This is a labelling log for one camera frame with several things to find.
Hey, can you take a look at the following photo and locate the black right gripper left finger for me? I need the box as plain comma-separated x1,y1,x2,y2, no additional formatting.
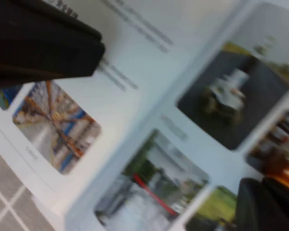
235,177,268,231

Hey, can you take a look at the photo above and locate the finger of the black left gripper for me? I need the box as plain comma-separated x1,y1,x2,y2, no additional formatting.
0,0,106,93
39,0,104,43

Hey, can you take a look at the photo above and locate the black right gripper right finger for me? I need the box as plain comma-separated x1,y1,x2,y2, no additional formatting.
262,176,289,231

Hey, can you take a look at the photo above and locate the white product catalogue book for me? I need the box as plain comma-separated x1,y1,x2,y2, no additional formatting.
0,0,289,231

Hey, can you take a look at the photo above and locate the grey white-grid tablecloth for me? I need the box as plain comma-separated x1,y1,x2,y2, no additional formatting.
0,143,56,231

